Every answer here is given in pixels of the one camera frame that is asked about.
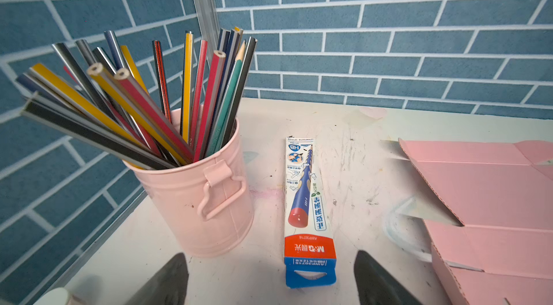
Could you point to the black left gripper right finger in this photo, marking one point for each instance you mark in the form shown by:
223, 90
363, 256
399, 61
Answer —
376, 286

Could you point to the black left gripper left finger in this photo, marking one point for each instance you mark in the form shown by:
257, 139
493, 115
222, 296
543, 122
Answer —
167, 286

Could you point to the pink cardboard box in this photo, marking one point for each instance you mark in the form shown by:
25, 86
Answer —
501, 194

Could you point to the white blue pencil box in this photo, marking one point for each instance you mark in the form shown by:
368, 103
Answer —
309, 249

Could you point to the pink metal pencil bucket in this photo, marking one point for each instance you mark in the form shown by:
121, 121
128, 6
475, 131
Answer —
207, 205

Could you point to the white round object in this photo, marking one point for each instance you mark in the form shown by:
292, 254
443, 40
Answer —
59, 296

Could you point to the bundle of coloured pencils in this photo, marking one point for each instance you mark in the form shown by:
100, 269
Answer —
108, 106

